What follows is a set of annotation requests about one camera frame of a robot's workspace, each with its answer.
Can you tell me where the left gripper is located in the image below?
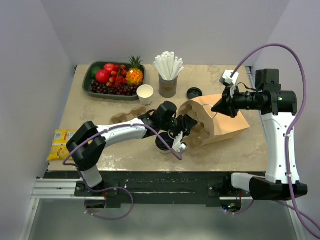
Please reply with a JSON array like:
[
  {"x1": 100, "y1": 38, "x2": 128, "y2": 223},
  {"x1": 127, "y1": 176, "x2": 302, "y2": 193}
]
[{"x1": 160, "y1": 114, "x2": 197, "y2": 143}]

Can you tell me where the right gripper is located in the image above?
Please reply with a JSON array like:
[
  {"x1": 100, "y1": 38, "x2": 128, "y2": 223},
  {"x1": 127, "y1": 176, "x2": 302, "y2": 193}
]
[{"x1": 212, "y1": 83, "x2": 262, "y2": 119}]

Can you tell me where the brown paper bag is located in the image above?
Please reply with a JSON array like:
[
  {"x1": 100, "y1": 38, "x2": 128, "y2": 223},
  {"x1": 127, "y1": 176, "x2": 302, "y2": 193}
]
[{"x1": 190, "y1": 94, "x2": 250, "y2": 144}]

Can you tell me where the black cup lid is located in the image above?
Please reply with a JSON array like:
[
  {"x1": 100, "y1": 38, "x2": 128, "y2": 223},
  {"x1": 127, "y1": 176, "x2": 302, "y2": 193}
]
[
  {"x1": 186, "y1": 87, "x2": 203, "y2": 100},
  {"x1": 154, "y1": 131, "x2": 176, "y2": 152}
]

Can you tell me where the white paper cup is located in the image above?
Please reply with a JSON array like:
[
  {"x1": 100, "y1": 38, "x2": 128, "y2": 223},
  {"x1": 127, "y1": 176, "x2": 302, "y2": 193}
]
[
  {"x1": 158, "y1": 147, "x2": 171, "y2": 155},
  {"x1": 136, "y1": 84, "x2": 154, "y2": 106}
]

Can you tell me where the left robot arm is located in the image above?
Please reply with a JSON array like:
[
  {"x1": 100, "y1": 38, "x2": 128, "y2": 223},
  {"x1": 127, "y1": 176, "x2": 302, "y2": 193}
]
[{"x1": 66, "y1": 101, "x2": 198, "y2": 196}]

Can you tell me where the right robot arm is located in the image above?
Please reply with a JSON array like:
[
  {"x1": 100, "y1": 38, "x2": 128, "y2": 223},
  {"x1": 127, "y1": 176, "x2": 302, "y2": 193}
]
[{"x1": 211, "y1": 69, "x2": 308, "y2": 201}]

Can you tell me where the grey straw holder cup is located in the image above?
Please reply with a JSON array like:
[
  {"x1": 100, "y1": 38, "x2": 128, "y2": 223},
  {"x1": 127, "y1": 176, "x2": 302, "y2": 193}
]
[{"x1": 158, "y1": 74, "x2": 178, "y2": 98}]

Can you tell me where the white paper straws bundle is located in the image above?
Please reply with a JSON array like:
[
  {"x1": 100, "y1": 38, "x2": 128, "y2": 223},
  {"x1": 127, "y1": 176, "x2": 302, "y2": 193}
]
[{"x1": 153, "y1": 51, "x2": 184, "y2": 82}]

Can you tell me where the toy pineapple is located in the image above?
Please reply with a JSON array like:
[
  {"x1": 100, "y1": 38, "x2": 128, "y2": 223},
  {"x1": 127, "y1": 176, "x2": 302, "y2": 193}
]
[{"x1": 126, "y1": 56, "x2": 144, "y2": 87}]

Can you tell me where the brown cardboard cup carrier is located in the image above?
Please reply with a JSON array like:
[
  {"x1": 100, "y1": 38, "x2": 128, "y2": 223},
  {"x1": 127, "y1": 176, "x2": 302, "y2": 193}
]
[{"x1": 109, "y1": 105, "x2": 147, "y2": 125}]

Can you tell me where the dark grapes bunch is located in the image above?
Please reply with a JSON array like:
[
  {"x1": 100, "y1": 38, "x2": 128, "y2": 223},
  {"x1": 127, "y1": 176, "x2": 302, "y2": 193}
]
[{"x1": 89, "y1": 80, "x2": 138, "y2": 96}]

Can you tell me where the green lime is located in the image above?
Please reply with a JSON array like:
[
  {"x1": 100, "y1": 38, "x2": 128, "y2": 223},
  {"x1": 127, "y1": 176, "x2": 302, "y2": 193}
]
[{"x1": 90, "y1": 66, "x2": 102, "y2": 78}]

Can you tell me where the yellow snack bag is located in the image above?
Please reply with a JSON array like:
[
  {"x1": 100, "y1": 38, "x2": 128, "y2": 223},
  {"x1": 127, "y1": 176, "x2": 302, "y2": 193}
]
[{"x1": 47, "y1": 129, "x2": 76, "y2": 162}]

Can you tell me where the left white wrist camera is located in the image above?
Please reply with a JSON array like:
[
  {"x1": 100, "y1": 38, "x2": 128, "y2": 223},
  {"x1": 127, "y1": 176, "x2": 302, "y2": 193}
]
[{"x1": 172, "y1": 131, "x2": 187, "y2": 154}]

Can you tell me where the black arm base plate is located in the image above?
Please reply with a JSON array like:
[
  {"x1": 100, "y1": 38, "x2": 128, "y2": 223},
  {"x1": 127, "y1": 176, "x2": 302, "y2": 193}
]
[{"x1": 44, "y1": 171, "x2": 250, "y2": 208}]

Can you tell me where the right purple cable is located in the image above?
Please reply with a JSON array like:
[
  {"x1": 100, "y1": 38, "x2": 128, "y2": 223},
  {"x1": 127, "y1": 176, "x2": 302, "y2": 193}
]
[{"x1": 224, "y1": 43, "x2": 320, "y2": 238}]

